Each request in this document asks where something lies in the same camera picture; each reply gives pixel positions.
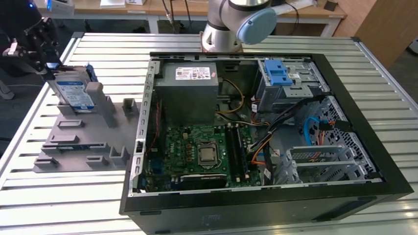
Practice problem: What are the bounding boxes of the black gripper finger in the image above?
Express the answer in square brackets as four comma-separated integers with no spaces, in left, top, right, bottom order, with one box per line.
[2,42,43,73]
[23,17,62,80]

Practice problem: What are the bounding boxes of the hard disk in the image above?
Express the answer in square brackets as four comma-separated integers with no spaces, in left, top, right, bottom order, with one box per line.
[42,62,99,114]

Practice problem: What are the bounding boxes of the metal disk bay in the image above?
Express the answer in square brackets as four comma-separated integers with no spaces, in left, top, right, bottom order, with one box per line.
[273,144,377,184]

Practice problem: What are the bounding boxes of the wooden desk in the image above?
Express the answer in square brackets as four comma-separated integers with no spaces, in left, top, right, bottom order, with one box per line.
[74,0,349,37]

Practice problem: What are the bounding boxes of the grey parts rack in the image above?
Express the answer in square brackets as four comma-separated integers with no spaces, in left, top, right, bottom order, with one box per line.
[32,82,143,173]

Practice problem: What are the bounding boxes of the grey power supply unit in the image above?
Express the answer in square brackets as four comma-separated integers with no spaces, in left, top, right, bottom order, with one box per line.
[153,61,221,127]

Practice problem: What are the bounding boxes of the green motherboard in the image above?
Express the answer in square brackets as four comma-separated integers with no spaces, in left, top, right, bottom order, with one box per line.
[141,123,266,191]

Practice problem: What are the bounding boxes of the silver CPU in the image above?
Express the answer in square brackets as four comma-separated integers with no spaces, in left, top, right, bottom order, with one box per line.
[198,146,218,165]

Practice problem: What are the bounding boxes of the blue drive latch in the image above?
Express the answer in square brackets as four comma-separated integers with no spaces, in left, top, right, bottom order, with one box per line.
[265,59,295,86]

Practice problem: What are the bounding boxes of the black RAM stick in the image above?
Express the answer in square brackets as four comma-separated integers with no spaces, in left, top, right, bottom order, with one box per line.
[227,124,242,182]

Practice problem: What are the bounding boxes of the black graphics card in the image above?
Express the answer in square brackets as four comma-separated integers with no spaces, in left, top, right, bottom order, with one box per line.
[178,173,229,189]

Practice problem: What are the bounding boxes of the metal optical drive cage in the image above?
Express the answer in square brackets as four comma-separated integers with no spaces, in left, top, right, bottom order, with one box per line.
[254,58,330,113]

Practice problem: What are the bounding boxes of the black PC case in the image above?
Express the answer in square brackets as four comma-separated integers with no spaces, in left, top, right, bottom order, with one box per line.
[118,51,416,235]

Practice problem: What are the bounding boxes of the wooden cabinet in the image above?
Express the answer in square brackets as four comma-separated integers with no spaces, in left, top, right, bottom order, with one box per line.
[333,0,418,69]

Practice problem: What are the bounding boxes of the thin red wire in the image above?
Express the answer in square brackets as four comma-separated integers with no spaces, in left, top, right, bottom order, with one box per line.
[146,100,163,157]

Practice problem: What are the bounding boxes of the yellow wires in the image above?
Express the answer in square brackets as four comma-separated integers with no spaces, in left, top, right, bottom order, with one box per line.
[217,78,246,115]

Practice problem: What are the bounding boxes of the thin black cable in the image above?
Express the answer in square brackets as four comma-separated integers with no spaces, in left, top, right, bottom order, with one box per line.
[291,6,301,31]

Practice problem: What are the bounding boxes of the black wire bundle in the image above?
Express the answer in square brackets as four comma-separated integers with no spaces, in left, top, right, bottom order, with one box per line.
[258,96,327,152]

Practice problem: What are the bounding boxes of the orange yellow wire bundle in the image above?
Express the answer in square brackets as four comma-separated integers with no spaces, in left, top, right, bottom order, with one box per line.
[250,136,274,167]

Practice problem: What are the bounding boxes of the blue data wire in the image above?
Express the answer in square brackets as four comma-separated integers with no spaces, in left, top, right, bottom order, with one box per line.
[303,117,327,147]

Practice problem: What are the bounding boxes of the orange black power wire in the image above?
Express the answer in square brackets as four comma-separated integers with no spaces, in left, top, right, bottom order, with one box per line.
[315,119,353,147]

